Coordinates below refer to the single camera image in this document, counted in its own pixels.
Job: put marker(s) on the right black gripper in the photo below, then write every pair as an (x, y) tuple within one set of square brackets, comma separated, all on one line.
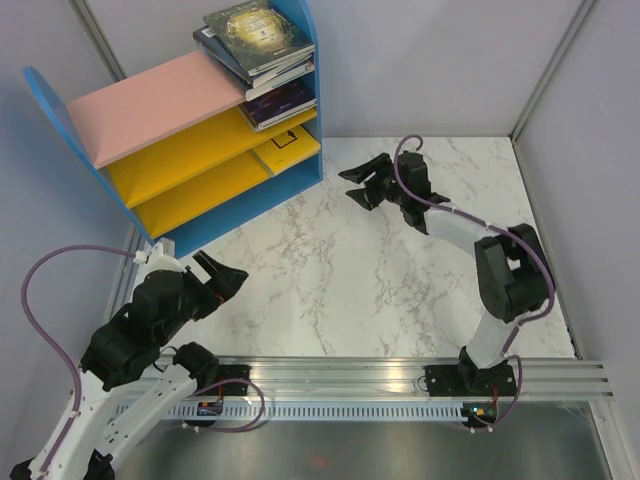
[(380, 164)]

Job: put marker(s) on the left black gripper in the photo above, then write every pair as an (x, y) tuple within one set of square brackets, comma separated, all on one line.
[(226, 283)]

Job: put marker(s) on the yellow letter L book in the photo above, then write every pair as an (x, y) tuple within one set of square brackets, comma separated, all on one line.
[(288, 149)]

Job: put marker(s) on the dark purple book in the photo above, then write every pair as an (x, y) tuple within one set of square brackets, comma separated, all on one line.
[(267, 109)]

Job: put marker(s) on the black Moon and Sixpence book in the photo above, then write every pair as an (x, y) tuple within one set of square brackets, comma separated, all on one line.
[(261, 126)]

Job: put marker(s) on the teal ocean cover book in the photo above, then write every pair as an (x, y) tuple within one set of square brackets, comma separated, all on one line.
[(296, 89)]

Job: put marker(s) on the green Alice Wonderland book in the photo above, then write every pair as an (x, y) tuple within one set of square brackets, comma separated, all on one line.
[(257, 36)]

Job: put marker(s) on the light blue fish book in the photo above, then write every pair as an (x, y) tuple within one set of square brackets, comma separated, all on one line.
[(262, 163)]

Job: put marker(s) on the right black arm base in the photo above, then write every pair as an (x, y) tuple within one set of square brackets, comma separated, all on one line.
[(447, 382)]

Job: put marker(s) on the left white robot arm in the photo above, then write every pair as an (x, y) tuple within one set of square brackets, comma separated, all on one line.
[(91, 441)]

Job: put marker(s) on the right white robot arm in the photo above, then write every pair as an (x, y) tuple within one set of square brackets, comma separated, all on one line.
[(512, 273)]

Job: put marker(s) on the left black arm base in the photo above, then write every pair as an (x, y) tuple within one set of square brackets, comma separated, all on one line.
[(210, 374)]

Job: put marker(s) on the blue pink yellow bookshelf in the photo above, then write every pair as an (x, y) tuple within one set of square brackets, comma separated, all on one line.
[(171, 147)]

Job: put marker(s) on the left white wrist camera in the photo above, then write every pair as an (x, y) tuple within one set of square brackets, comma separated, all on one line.
[(159, 257)]

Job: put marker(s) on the white slotted cable duct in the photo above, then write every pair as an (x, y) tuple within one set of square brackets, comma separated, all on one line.
[(382, 411)]

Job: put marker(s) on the aluminium mounting rail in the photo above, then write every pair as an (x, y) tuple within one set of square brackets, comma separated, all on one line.
[(341, 378)]

